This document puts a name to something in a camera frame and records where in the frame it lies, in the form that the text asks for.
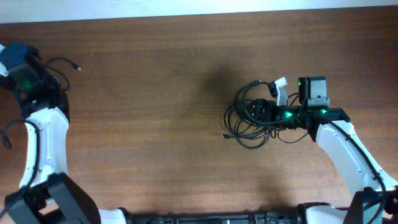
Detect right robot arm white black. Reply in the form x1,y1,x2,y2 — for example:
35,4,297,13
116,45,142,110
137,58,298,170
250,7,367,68
242,77,397,223

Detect thin black USB cable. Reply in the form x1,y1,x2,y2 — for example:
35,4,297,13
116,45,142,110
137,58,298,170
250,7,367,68
223,80,280,150

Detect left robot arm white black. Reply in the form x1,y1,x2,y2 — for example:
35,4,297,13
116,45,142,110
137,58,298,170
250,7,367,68
1,42,101,223

